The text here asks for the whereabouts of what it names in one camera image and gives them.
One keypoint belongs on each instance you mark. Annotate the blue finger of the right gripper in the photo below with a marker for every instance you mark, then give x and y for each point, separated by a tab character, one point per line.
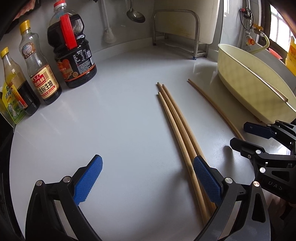
259	130
248	150

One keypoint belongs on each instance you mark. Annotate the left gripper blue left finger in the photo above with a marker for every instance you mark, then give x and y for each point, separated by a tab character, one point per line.
85	177

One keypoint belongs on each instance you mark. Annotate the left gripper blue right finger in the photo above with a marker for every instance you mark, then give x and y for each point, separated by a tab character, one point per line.
209	178

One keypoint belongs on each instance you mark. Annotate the wooden chopstick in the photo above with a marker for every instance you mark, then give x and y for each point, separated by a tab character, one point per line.
198	193
192	153
185	124
235	130

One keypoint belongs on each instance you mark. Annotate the large cream round basin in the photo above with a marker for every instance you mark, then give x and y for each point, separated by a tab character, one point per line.
255	85

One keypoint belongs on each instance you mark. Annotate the yellow oil jug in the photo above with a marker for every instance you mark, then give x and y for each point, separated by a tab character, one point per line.
290	60

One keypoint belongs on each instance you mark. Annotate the pink soap dish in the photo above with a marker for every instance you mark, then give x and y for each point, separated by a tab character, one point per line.
275	54

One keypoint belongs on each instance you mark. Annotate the green yellow seasoning pouch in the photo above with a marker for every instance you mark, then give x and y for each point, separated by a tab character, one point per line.
11	105

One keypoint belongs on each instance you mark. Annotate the yellow cap vinegar bottle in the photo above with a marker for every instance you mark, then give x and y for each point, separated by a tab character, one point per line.
18	84

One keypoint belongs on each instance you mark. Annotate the metal cutting board rack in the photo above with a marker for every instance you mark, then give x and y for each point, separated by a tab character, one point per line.
180	22

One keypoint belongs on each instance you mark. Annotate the clear soy sauce bottle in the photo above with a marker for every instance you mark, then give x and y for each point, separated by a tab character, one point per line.
38	67

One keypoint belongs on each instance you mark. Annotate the large dark soy sauce jug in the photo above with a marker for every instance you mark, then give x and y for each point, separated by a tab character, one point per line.
71	48

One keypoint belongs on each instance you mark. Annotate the white cutting board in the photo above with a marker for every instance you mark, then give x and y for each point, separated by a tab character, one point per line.
207	10

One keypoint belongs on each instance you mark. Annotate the metal ladle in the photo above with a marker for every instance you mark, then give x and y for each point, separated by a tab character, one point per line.
135	15

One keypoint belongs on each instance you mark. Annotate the pink dish cloth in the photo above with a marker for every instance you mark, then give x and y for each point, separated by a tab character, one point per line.
28	7

